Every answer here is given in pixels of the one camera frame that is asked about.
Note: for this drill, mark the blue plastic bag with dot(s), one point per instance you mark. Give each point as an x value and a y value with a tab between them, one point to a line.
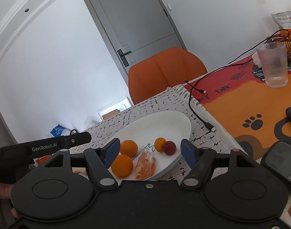
57	130

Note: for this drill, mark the ribbed clear glass cup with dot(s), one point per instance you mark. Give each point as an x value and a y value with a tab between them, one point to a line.
274	64

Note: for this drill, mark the brown cardboard piece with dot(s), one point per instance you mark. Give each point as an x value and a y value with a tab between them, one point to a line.
110	114

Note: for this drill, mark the grey patterned tablecloth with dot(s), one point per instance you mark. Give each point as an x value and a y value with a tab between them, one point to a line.
159	100

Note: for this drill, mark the large orange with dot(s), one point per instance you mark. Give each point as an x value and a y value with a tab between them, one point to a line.
128	148
122	165

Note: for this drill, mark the clear snack bag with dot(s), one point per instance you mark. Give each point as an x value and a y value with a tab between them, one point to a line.
283	20

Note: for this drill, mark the white charger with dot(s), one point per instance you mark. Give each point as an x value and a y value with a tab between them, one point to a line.
256	60

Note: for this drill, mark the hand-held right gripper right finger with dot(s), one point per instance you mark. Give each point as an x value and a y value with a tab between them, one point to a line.
187	151

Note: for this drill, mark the small orange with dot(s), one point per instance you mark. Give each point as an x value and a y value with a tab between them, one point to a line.
159	143

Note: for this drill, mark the white framed board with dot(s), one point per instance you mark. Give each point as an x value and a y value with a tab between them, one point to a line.
112	103

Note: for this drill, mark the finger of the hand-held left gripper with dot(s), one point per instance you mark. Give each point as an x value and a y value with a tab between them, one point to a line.
76	139

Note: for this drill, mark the small white wall switch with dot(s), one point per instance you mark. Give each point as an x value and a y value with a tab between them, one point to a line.
169	7

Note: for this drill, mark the red plum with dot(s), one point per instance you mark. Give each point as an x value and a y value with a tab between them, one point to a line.
169	147

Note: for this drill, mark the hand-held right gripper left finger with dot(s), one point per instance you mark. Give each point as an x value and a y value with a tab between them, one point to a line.
112	149

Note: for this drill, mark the person's left hand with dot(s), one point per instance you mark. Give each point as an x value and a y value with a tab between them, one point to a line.
2	190

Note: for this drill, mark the orange printed mat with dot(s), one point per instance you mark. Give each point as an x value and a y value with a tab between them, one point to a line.
231	105

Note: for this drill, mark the grey door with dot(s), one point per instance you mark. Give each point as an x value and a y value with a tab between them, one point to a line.
136	16

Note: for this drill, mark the white ceramic bowl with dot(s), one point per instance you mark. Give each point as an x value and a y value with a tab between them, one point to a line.
159	126

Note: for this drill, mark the orange box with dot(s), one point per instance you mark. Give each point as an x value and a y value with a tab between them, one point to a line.
41	159

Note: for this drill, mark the pale orange peel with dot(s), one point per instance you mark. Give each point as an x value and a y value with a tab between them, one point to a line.
78	170

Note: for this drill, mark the orange chair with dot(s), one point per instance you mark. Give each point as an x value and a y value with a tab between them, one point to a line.
164	71

